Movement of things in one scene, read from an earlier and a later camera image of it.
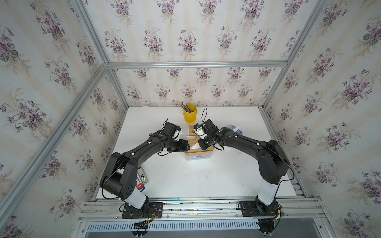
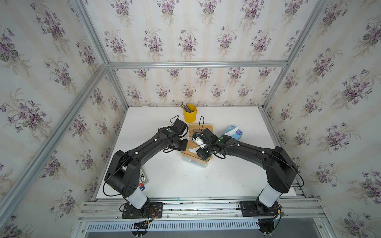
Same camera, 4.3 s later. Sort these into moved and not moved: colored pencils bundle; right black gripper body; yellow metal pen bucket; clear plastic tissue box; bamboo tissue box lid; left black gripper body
Moved: right black gripper body; bamboo tissue box lid; clear plastic tissue box
Not moved: left black gripper body; colored pencils bundle; yellow metal pen bucket
